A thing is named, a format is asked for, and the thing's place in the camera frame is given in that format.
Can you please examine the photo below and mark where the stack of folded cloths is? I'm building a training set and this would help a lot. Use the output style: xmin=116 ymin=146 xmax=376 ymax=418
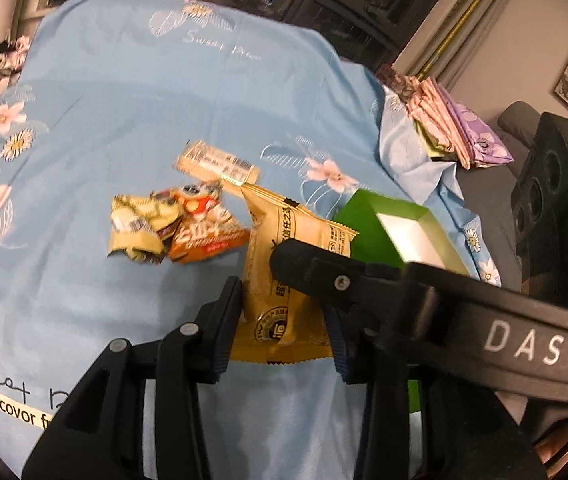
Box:
xmin=376 ymin=64 xmax=515 ymax=170

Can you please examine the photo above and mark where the green cardboard box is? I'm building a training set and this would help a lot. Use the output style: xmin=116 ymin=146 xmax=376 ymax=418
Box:
xmin=331 ymin=189 xmax=472 ymax=413

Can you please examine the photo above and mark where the folded light blue pillowcase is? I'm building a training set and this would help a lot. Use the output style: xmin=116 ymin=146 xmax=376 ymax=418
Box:
xmin=378 ymin=85 xmax=470 ymax=206

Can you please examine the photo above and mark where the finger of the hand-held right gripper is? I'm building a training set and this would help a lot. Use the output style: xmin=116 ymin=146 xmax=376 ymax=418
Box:
xmin=269 ymin=239 xmax=440 ymax=361

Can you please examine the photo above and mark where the beige curtain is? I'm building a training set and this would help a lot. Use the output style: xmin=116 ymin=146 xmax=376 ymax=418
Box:
xmin=394 ymin=0 xmax=527 ymax=83

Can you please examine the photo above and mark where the orange triangular snack packet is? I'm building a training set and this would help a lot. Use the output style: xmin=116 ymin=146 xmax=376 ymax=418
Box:
xmin=166 ymin=207 xmax=251 ymax=264

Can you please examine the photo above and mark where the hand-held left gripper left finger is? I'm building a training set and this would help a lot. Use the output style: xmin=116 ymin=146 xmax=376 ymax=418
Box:
xmin=21 ymin=276 xmax=243 ymax=480

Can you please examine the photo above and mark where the cartoon print snack packet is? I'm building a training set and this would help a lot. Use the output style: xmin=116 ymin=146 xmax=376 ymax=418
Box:
xmin=153 ymin=181 xmax=230 ymax=231

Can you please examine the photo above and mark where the large yellow snack packet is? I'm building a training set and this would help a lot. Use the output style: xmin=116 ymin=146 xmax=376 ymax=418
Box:
xmin=228 ymin=184 xmax=360 ymax=366

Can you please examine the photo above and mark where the grey armchair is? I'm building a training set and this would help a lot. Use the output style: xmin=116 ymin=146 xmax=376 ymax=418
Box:
xmin=456 ymin=101 xmax=545 ymax=291

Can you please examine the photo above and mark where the pale yellow snack packet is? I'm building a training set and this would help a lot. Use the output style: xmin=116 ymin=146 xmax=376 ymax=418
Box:
xmin=173 ymin=140 xmax=262 ymax=187

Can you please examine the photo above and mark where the crumpled green snack packet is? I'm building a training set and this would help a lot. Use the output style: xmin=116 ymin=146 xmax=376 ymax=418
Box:
xmin=107 ymin=194 xmax=182 ymax=265

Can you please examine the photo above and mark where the blue floral bedsheet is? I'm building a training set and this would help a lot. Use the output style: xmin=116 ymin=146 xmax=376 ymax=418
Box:
xmin=0 ymin=0 xmax=502 ymax=480

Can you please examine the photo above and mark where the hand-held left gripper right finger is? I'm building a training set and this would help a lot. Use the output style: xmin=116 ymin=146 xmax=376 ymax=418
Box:
xmin=323 ymin=304 xmax=547 ymax=480

